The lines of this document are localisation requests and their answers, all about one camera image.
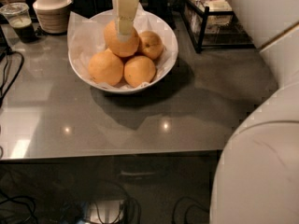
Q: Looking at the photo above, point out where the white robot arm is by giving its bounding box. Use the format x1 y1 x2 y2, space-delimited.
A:
209 0 299 224

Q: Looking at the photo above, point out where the dark cylinder container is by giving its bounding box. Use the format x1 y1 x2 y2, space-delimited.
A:
147 0 176 29

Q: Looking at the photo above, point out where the black wire snack basket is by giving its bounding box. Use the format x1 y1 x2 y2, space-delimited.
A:
180 0 254 52

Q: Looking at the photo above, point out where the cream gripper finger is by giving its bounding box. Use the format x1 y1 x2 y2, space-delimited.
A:
113 0 139 42

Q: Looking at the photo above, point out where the orange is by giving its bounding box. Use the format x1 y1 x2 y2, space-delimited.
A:
124 56 156 88
88 51 124 86
137 31 164 60
104 21 139 58

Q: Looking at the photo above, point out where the black cable on table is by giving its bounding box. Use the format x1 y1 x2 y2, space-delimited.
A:
0 49 25 107

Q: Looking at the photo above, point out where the white ceramic bowl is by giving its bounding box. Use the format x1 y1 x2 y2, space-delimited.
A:
67 8 179 95

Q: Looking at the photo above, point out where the stack of paper bowls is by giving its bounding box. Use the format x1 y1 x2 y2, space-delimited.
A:
33 0 71 34

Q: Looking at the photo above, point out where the white paper liner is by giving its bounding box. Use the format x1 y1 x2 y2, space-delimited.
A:
66 3 178 91

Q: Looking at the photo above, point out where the plastic cup with drink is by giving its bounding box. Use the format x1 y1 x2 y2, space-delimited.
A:
0 3 36 43

